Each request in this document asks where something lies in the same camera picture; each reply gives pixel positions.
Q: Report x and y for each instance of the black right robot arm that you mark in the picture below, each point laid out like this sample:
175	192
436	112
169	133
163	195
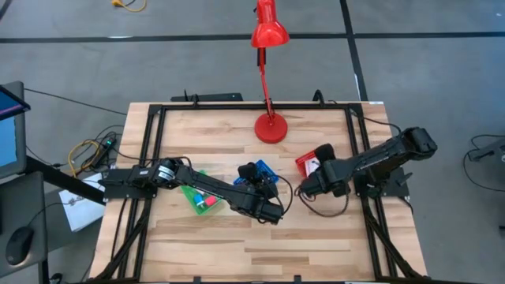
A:
386	154

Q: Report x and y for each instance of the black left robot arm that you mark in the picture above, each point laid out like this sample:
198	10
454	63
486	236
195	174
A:
213	185

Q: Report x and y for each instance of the black flat box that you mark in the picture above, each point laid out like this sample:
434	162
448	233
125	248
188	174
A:
213	97

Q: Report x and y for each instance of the pink charger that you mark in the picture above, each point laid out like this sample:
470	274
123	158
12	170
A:
210	200

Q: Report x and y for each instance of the grey side desk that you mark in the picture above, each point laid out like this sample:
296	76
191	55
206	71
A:
23	201

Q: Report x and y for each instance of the black power strip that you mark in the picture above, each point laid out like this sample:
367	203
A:
104	152

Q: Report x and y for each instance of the green plastic basket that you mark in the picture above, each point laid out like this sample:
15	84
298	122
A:
191	193

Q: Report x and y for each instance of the red desk lamp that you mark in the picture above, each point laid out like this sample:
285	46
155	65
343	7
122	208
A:
270	126

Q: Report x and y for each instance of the black table frame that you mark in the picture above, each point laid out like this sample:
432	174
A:
256	106

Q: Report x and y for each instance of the white cardboard box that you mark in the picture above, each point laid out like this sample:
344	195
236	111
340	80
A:
81	213

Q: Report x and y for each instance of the blue plastic basket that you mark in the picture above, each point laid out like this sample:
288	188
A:
266	167

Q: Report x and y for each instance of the grey monitor blue screen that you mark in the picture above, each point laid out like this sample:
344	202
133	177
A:
8	138

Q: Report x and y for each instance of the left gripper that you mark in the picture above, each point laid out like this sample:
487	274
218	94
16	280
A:
264	187

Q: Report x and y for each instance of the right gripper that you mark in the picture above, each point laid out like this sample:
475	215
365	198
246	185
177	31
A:
325	179

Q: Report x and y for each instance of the black computer mouse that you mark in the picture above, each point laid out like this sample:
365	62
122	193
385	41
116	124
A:
19	245

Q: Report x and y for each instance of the red plastic basket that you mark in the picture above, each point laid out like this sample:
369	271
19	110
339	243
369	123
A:
301	163

